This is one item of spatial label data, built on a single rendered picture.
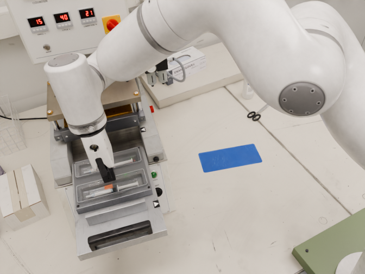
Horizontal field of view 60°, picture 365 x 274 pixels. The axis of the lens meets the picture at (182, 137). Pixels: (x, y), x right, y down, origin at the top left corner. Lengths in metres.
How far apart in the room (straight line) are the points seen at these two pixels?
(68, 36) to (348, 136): 0.84
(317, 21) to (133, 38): 0.26
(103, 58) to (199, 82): 0.99
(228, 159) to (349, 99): 0.76
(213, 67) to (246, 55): 1.20
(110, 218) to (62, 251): 0.31
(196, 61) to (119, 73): 1.01
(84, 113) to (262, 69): 0.40
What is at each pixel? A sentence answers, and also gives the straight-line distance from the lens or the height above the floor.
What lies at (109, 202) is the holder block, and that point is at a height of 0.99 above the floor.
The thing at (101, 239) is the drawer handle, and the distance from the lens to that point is 0.79.
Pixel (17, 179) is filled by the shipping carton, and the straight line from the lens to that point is 1.23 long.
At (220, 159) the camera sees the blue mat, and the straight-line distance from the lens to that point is 1.23.
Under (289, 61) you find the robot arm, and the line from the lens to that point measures 0.40.
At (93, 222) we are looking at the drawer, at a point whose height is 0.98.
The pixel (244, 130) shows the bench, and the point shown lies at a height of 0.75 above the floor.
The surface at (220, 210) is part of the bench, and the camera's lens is 1.10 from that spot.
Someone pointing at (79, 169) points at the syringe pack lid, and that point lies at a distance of 0.94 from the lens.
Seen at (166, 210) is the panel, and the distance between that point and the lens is 1.08.
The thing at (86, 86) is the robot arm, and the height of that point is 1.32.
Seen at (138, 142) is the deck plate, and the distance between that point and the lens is 1.07.
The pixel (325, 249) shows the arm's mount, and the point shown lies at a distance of 1.05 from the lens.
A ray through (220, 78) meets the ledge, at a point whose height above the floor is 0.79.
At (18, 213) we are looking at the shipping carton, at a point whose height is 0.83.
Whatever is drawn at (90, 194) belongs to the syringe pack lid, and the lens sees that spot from 0.87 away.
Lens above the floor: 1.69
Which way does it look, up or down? 46 degrees down
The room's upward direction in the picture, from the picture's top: 4 degrees counter-clockwise
